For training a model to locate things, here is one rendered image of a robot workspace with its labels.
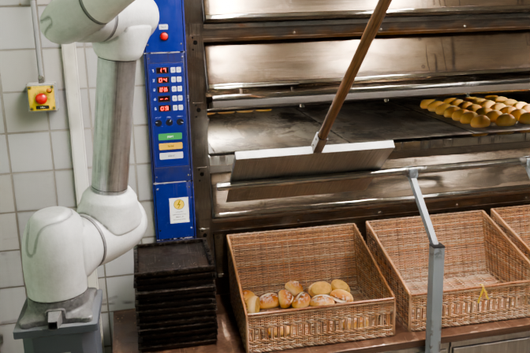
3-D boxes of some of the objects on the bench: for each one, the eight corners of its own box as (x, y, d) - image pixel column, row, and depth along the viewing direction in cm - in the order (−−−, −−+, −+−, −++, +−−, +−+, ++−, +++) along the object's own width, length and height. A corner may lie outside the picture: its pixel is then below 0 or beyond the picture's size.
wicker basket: (226, 295, 271) (223, 232, 265) (355, 281, 281) (356, 221, 275) (244, 356, 225) (242, 283, 218) (397, 337, 235) (400, 266, 228)
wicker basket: (362, 279, 283) (363, 219, 276) (480, 265, 294) (483, 208, 287) (407, 334, 237) (409, 264, 230) (546, 316, 247) (551, 248, 241)
